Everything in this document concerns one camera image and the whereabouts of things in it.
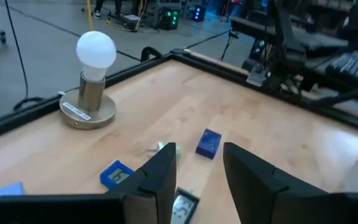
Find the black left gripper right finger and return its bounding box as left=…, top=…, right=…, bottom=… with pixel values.
left=223, top=142, right=347, bottom=224

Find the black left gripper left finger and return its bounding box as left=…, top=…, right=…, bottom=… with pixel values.
left=106, top=142, right=177, bottom=224

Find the green white small gadget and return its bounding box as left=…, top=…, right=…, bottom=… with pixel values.
left=146, top=139, right=182, bottom=161

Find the blue framed digital timer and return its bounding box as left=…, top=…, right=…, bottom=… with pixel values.
left=99, top=159, right=135, bottom=190

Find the dark blue box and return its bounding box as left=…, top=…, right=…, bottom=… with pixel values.
left=195, top=128, right=223, bottom=161

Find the light blue box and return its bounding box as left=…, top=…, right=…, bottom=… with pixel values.
left=0, top=182, right=26, bottom=205

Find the white bulb brass lamp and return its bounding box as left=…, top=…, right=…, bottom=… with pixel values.
left=59, top=30, right=117, bottom=131

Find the white floor box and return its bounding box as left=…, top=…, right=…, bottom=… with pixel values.
left=122, top=14, right=142, bottom=31

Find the green lit computer case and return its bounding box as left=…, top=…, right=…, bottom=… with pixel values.
left=160, top=6, right=180, bottom=31

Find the blue lit computer case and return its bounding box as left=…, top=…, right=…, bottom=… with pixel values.
left=193, top=4, right=207, bottom=22

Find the person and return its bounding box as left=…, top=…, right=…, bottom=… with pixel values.
left=93, top=0, right=124, bottom=20

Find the black frame handle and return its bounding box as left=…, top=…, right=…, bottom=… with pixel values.
left=140, top=46, right=163, bottom=62

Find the coiled black floor cable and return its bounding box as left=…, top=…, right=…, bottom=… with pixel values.
left=4, top=0, right=48, bottom=112

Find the black table frame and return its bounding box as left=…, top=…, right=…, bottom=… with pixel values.
left=0, top=48, right=358, bottom=144

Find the thin yellow hanging cable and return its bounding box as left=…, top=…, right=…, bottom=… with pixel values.
left=106, top=0, right=145, bottom=34

